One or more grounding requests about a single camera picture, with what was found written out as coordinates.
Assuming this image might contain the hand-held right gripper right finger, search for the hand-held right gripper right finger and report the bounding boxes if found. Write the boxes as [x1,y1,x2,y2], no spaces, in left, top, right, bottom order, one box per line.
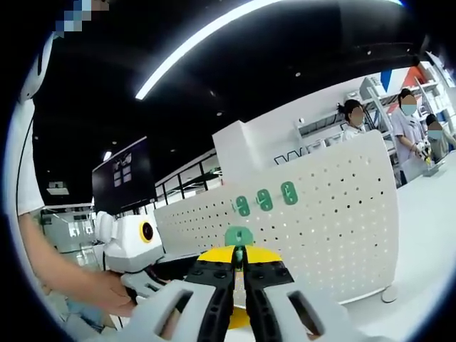
[242,247,361,342]

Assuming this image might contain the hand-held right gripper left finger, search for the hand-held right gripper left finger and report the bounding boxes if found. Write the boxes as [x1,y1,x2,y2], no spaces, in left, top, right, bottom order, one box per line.
[124,246,238,342]

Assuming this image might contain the green hook assembly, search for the green hook assembly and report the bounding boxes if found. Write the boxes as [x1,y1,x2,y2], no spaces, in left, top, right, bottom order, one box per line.
[224,225,254,274]
[280,180,299,207]
[231,195,252,217]
[254,188,274,211]

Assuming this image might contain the white pegboard mounting plate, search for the white pegboard mounting plate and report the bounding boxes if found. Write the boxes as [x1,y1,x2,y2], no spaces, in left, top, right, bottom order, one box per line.
[152,128,399,304]

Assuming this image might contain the person's left hand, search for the person's left hand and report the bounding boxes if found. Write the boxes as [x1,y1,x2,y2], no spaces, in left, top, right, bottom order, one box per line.
[90,272,139,318]

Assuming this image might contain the large black screen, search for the large black screen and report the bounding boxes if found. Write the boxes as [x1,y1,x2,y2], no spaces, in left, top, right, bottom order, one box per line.
[91,135,157,217]

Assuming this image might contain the person's blue shorts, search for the person's blue shorts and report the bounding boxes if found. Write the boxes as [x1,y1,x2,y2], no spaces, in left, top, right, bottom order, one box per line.
[63,299,108,334]

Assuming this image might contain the white ceiling unit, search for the white ceiling unit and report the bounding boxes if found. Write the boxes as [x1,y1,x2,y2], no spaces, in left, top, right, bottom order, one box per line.
[46,180,69,196]

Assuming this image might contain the long ceiling light strip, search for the long ceiling light strip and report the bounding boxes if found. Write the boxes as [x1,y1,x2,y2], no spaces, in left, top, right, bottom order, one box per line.
[134,0,405,100]

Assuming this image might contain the grey metal shelf rack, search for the grey metal shelf rack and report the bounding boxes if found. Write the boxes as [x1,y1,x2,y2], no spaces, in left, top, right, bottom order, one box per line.
[294,110,348,143]

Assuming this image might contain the translucent plastic box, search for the translucent plastic box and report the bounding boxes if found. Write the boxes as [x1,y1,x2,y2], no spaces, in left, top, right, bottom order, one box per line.
[401,158,425,185]

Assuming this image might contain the white chest device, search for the white chest device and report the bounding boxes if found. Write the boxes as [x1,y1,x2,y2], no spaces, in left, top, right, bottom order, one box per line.
[19,31,54,104]

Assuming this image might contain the grey tray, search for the grey tray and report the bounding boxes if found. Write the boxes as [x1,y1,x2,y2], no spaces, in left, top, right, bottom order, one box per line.
[423,160,448,178]

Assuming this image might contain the white shelf unit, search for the white shelf unit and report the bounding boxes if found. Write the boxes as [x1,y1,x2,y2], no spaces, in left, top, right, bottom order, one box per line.
[358,60,456,168]

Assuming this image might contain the black device cable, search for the black device cable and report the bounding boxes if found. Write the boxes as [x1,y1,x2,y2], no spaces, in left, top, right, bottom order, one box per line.
[16,103,36,214]

